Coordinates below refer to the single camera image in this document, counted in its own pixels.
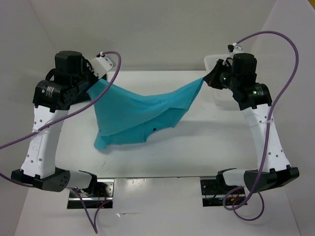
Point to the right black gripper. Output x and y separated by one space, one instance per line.
211 78

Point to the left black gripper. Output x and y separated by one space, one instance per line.
86 66

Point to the cyan t shirt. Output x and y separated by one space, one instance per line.
124 117

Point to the black t shirt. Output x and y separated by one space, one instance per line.
82 97

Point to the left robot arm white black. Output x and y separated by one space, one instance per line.
52 99

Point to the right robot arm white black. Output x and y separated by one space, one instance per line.
273 168

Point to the white plastic basket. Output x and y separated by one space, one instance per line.
222 97

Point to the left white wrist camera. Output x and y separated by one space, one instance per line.
101 65

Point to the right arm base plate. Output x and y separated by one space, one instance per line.
213 195

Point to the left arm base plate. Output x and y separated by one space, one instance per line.
101 197

